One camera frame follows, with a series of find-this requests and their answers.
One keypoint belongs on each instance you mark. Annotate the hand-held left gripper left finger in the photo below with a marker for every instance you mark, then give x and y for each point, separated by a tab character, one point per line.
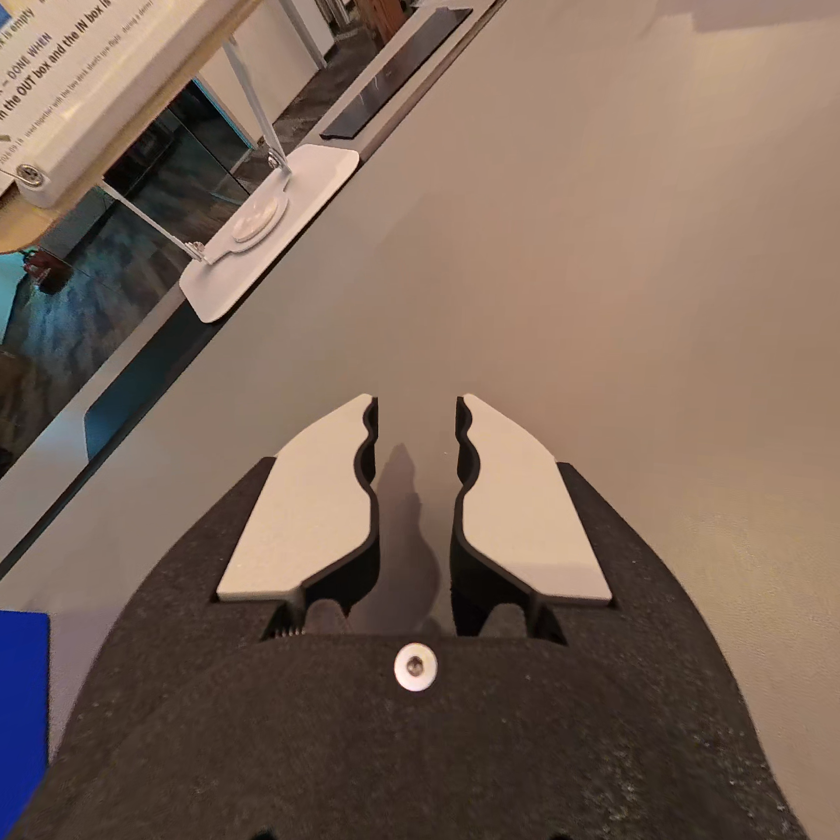
308	512

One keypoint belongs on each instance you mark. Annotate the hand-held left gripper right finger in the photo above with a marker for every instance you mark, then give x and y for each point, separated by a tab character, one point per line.
525	518

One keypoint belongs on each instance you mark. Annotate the blue plastic bin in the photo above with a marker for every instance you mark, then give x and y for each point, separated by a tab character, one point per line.
23	689

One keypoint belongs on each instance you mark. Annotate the black desk flap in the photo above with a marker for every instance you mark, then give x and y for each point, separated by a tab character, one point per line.
394	72
131	407

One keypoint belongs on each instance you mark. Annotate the glass partition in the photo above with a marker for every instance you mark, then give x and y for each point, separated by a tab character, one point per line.
190	151

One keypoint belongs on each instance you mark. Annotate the white partition panel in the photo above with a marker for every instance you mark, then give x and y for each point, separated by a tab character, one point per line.
295	39

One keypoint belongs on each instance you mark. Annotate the printed instruction sheet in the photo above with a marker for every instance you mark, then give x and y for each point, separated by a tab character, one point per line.
79	65

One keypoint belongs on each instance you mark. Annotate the wooden post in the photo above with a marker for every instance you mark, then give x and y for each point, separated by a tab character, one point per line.
387	16

